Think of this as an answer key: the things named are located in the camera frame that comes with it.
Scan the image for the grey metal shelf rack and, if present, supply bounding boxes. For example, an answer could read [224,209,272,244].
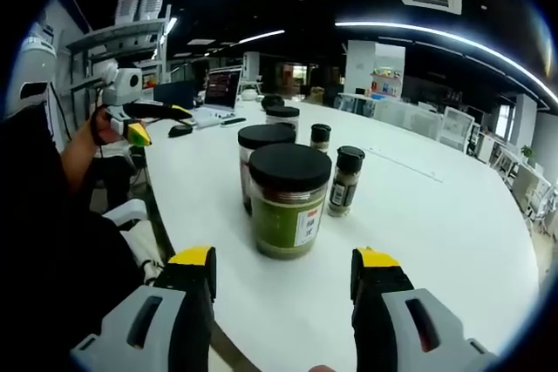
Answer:
[64,17,172,105]

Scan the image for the white table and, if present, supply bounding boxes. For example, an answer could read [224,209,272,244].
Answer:
[142,98,542,372]

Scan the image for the pale grain ingredient jar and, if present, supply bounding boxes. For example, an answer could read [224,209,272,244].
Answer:
[264,105,302,136]

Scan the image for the white mesh office chair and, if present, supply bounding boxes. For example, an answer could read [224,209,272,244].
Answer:
[439,105,476,152]

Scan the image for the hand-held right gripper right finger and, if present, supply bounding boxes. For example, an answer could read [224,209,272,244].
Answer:
[350,246,499,372]

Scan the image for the white rounded machine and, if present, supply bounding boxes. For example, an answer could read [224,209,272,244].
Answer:
[4,18,58,121]

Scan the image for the white ribbed box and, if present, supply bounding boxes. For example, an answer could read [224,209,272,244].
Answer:
[138,0,167,22]
[114,0,141,26]

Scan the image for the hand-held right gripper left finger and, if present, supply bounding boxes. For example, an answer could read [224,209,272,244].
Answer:
[69,246,218,372]

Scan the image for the small grey condiment shaker bottle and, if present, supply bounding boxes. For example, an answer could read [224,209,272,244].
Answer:
[310,123,333,155]

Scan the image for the open silver laptop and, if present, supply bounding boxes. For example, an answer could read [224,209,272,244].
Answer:
[193,65,243,112]

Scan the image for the dark red ingredient jar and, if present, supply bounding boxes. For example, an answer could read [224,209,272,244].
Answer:
[237,124,298,218]

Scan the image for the dark round object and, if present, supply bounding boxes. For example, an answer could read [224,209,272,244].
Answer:
[261,94,286,112]

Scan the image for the long ceiling light strip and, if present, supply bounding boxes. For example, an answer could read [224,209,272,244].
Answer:
[334,20,558,108]

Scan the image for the person's left hand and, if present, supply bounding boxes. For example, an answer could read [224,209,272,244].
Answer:
[89,108,115,145]

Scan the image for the large grey condiment shaker bottle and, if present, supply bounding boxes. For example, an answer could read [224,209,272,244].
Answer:
[326,145,366,219]

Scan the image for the green powder ingredient jar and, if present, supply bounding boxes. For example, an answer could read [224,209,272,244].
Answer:
[248,142,334,260]

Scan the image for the person's dark clothing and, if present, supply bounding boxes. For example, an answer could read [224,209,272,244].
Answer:
[0,104,147,372]

